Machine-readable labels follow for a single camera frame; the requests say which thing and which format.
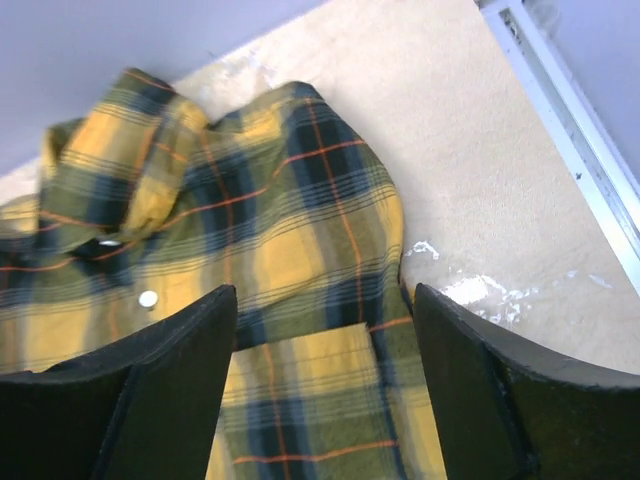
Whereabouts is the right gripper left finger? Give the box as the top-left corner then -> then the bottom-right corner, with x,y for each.
1,285 -> 237,479

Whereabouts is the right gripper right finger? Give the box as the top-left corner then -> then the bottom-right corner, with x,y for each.
413,284 -> 639,479

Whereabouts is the yellow plaid shirt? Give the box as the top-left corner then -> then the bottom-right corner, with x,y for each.
1,69 -> 445,479

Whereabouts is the aluminium table frame rail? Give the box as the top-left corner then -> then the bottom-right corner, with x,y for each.
477,1 -> 639,287

